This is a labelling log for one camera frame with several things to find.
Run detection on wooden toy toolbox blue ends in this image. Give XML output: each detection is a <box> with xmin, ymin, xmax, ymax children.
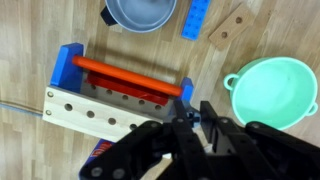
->
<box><xmin>42</xmin><ymin>42</ymin><xmax>195</xmax><ymax>144</ymax></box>

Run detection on red toy plank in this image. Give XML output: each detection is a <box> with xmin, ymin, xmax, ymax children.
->
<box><xmin>85</xmin><ymin>72</ymin><xmax>170</xmax><ymax>107</ymax></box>

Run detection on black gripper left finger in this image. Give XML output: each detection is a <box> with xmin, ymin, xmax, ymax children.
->
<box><xmin>79</xmin><ymin>99</ymin><xmax>214</xmax><ymax>180</ymax></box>

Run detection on grey toy cooking pot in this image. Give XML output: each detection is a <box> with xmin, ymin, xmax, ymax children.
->
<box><xmin>100</xmin><ymin>0</ymin><xmax>178</xmax><ymax>34</ymax></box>

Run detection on blue grey toy bolt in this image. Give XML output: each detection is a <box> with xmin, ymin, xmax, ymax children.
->
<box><xmin>185</xmin><ymin>111</ymin><xmax>202</xmax><ymax>125</ymax></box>

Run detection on blue studded toy brick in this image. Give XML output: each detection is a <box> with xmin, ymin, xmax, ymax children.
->
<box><xmin>181</xmin><ymin>0</ymin><xmax>212</xmax><ymax>41</ymax></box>

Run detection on wooden block with two holes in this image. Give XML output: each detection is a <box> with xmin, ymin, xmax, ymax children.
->
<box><xmin>208</xmin><ymin>3</ymin><xmax>256</xmax><ymax>50</ymax></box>

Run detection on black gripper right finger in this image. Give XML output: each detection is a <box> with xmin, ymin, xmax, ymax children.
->
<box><xmin>199</xmin><ymin>101</ymin><xmax>320</xmax><ymax>180</ymax></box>

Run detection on mint green plastic bowl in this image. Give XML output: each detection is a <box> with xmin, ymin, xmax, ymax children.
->
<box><xmin>223</xmin><ymin>56</ymin><xmax>319</xmax><ymax>131</ymax></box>

